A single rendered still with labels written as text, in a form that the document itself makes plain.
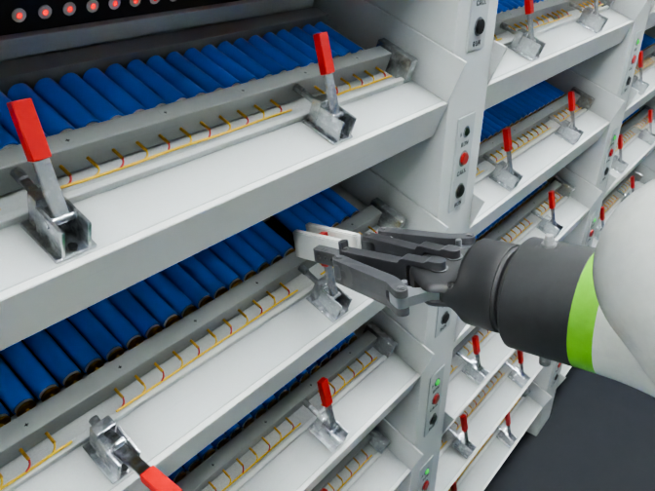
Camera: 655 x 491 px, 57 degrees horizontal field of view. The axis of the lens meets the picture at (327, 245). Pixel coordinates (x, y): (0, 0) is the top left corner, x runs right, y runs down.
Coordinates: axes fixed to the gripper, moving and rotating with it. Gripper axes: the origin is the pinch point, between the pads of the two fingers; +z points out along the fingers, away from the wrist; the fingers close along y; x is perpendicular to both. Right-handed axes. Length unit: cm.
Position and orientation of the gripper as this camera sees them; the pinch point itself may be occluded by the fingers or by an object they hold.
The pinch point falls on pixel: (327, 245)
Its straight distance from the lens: 62.2
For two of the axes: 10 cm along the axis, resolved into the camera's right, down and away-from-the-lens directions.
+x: -1.2, -9.1, -4.1
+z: -7.6, -1.8, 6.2
